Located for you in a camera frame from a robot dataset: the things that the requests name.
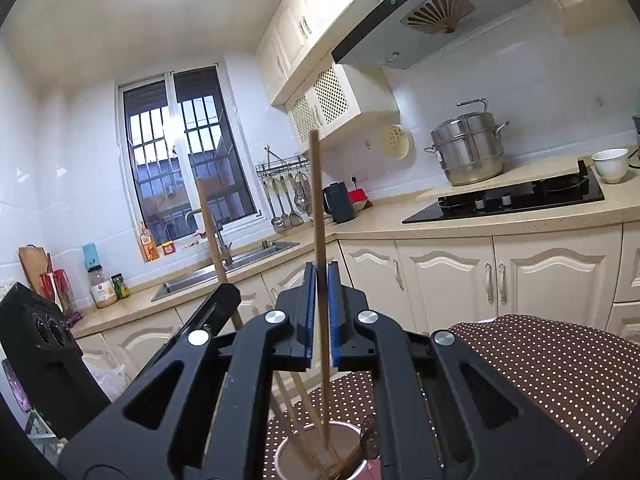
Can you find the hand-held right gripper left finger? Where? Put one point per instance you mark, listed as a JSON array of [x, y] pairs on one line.
[[310, 310]]

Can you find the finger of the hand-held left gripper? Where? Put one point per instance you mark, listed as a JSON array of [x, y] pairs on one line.
[[220, 305]]

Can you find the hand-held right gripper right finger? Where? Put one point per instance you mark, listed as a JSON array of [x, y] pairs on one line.
[[334, 310]]

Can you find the single wooden chopstick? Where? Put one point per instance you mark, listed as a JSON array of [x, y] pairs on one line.
[[317, 200], [212, 230]]

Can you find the metal spoon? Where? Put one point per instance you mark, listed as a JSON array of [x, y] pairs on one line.
[[367, 440]]

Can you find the pink utensil holder cup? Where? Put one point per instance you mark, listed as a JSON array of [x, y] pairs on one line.
[[292, 460]]

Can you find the metal faucet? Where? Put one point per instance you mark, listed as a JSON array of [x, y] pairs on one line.
[[225, 250]]

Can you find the stainless steel sink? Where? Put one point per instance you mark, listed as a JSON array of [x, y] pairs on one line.
[[250, 255]]

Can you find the white plastic bag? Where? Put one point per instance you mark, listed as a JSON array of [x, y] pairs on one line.
[[105, 377]]

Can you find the red transparent container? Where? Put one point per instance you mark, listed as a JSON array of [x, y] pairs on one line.
[[57, 290]]

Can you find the glass jar white label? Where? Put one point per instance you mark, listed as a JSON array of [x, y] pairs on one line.
[[103, 290]]

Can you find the orange dish soap bottle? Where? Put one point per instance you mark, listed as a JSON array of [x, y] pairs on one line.
[[149, 245]]

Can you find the hanging metal kitchen utensil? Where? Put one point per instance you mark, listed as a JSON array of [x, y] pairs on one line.
[[306, 185], [295, 216], [274, 217], [300, 197], [284, 215]]

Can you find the wooden cutting board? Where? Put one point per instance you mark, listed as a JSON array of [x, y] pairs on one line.
[[32, 265]]

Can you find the small green jar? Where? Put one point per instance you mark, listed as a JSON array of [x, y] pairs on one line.
[[120, 287]]

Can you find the black kettle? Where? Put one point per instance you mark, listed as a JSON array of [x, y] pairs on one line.
[[339, 205]]

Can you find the light blue carton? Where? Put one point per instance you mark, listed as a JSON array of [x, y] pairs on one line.
[[91, 256]]

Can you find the red box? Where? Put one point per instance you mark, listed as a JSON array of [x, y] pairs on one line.
[[360, 197]]

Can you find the cream base cabinets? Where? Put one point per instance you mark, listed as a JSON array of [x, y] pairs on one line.
[[450, 280]]

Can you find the barred window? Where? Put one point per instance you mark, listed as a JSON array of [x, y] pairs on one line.
[[150, 160]]

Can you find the round cream perforated plate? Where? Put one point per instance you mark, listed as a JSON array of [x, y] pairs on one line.
[[397, 142]]

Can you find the stainless steel steamer pot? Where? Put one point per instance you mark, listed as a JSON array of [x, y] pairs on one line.
[[467, 155]]

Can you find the black gas stove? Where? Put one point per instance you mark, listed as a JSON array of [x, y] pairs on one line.
[[525, 200]]

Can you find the light wooden board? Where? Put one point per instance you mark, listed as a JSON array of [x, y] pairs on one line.
[[530, 172]]

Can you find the black and grey range hood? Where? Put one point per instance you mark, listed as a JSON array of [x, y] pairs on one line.
[[370, 40]]

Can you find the white bowl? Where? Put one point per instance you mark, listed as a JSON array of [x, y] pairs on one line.
[[610, 165]]

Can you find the wall utensil rack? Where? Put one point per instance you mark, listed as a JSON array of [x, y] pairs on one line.
[[282, 165]]

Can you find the small lattice-door wall cabinet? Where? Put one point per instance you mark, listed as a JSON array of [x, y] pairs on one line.
[[370, 100]]

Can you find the cream upper wall cabinets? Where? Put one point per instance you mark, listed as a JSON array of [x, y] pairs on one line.
[[300, 25]]

